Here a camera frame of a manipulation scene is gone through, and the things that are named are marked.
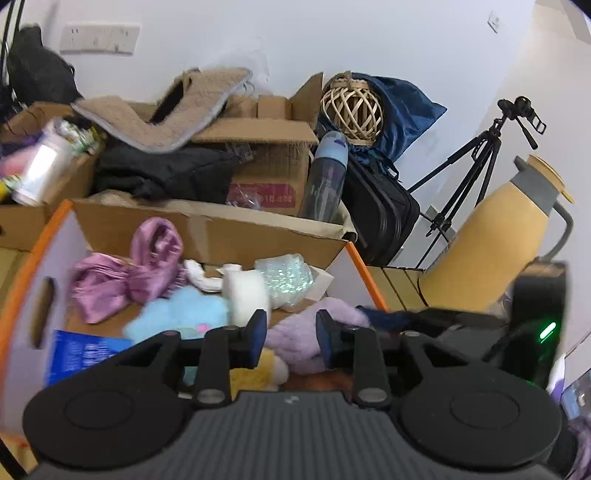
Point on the black laptop bag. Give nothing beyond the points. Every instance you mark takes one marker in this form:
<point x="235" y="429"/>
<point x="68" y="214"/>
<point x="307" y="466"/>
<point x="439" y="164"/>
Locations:
<point x="378" y="212"/>

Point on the yellow white plush toy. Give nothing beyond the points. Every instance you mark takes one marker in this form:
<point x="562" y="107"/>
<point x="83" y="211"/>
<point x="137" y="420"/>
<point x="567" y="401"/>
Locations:
<point x="258" y="376"/>

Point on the blue lidded water bottle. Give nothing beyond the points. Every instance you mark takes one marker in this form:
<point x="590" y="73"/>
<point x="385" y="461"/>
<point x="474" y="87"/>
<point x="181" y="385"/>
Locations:
<point x="323" y="184"/>

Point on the white wall switch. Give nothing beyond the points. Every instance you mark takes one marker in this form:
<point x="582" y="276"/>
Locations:
<point x="494" y="21"/>

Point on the orange edged cardboard box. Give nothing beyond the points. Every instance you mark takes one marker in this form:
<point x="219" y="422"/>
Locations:
<point x="207" y="230"/>

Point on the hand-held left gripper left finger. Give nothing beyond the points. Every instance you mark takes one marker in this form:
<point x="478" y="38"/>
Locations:
<point x="256" y="339"/>

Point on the light blue plush toy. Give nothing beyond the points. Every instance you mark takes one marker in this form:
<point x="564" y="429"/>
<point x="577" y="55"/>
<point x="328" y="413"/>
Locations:
<point x="180" y="314"/>

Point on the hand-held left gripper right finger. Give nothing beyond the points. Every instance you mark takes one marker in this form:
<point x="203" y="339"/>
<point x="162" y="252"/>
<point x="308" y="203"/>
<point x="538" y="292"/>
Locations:
<point x="323" y="339"/>

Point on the lavender plush toy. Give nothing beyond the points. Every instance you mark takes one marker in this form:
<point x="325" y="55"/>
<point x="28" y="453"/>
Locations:
<point x="300" y="337"/>

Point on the black backpack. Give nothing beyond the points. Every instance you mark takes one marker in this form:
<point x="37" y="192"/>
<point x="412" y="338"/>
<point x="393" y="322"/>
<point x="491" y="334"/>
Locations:
<point x="37" y="69"/>

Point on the blue velvet bag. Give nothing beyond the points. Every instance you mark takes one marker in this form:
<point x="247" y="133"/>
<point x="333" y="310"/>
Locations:
<point x="406" y="110"/>

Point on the large brown cardboard box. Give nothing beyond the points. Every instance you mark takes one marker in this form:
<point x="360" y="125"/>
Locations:
<point x="268" y="157"/>

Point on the brown furry plush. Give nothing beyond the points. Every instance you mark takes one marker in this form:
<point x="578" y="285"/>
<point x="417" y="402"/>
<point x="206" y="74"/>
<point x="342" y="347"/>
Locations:
<point x="323" y="381"/>

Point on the wicker ball lantern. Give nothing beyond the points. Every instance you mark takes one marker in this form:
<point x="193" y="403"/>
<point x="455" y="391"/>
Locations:
<point x="351" y="110"/>

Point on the blue booklet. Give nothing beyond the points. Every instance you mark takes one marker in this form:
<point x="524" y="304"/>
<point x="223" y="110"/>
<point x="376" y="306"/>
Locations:
<point x="83" y="355"/>

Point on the black camera tripod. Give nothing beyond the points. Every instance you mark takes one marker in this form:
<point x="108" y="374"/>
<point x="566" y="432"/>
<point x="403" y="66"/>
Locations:
<point x="495" y="127"/>

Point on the sparkly mint pouch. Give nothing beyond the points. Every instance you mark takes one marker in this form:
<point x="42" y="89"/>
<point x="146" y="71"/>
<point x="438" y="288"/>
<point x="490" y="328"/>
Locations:
<point x="286" y="277"/>

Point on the white plastic bag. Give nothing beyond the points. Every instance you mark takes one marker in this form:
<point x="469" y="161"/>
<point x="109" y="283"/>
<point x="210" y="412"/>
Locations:
<point x="249" y="64"/>

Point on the black garment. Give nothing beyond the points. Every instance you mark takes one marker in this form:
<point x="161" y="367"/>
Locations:
<point x="161" y="170"/>

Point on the low brown cardboard box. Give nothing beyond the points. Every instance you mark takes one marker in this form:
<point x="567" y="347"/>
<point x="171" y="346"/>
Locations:
<point x="27" y="221"/>

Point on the small white cloth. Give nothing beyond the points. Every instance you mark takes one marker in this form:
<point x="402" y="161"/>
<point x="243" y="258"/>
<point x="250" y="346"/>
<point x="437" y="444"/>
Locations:
<point x="201" y="277"/>

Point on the white wall socket strip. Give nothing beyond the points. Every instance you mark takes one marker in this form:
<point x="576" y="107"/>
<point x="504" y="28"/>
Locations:
<point x="99" y="38"/>

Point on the yellow thermos jug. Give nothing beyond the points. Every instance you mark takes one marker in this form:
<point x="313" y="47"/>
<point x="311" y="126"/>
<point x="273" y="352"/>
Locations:
<point x="485" y="240"/>

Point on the purple satin cloth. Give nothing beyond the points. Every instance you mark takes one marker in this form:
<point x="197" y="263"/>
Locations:
<point x="147" y="258"/>

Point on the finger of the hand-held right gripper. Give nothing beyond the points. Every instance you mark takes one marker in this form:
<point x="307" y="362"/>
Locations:
<point x="392" y="318"/>

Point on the purple white box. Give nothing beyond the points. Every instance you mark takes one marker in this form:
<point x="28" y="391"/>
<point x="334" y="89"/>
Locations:
<point x="575" y="397"/>

